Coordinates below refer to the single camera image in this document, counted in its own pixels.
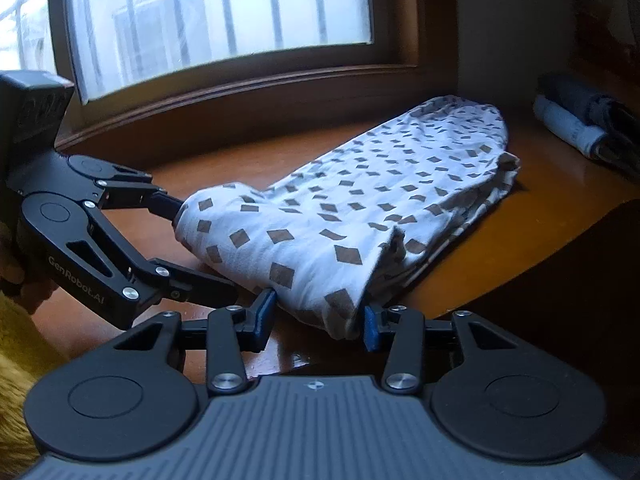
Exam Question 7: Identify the dark chair back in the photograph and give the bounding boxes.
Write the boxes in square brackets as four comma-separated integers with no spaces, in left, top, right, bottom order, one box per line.
[423,201,639,479]

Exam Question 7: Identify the rolled light blue towel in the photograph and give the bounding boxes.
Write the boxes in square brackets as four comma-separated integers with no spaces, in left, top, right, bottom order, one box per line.
[533,94,605,158]

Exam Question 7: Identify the yellow fleece sleeve forearm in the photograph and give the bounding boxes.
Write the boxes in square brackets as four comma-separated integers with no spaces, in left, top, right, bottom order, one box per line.
[0,295,66,479]

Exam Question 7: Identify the black camera box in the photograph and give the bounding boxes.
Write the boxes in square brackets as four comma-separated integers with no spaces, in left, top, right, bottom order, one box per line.
[0,70,75,181]

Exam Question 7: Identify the window with grey frame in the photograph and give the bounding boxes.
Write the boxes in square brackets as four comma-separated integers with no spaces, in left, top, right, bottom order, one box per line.
[1,0,416,131]

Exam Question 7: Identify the person left hand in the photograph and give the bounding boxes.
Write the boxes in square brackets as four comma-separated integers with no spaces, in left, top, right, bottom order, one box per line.
[1,249,58,314]

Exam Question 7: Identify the white patterned pyjama pants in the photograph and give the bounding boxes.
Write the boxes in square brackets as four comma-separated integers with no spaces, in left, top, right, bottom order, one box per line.
[174,96,520,339]

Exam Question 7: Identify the dark navy folded garment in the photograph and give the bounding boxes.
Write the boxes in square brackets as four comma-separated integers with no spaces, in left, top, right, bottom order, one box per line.
[537,73,639,176]

